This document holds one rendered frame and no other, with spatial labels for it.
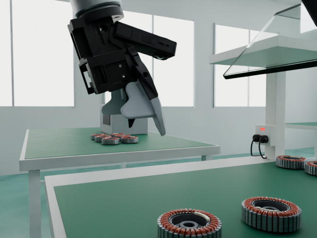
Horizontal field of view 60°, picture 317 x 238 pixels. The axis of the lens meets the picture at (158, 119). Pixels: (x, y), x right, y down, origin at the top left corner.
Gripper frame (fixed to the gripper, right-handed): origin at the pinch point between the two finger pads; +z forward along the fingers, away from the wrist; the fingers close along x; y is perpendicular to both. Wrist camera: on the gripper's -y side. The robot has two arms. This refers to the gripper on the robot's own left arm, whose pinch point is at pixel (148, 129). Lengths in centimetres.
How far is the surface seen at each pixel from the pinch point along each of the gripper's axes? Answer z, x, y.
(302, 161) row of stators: 39, -24, -64
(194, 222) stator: 18.4, 2.7, -2.2
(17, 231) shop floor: 84, -196, 56
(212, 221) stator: 18.0, 5.5, -4.2
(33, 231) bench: 48, -95, 34
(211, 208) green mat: 24.7, -7.6, -12.0
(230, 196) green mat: 27.9, -12.3, -21.2
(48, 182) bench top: 15, -48, 19
